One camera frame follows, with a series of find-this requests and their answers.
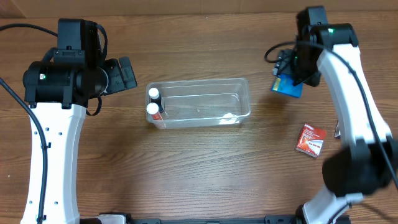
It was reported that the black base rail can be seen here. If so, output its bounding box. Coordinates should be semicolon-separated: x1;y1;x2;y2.
79;212;351;224

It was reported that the clear plastic container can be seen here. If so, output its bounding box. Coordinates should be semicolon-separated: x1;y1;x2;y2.
146;78;251;129

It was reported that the orange bottle white cap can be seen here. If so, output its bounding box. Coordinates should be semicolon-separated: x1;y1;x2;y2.
146;103;163;121

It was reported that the red and white box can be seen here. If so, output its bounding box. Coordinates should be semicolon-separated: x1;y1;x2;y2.
295;123;326;157

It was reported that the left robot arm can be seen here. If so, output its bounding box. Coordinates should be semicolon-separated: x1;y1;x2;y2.
22;19;137;223

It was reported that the white box blue trim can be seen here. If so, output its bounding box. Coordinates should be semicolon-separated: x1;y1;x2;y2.
334;122;340;139

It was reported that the black bottle white cap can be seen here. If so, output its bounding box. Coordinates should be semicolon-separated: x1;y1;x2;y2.
148;88;164;113

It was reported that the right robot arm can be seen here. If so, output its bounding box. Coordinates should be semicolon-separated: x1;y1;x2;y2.
264;6;397;223

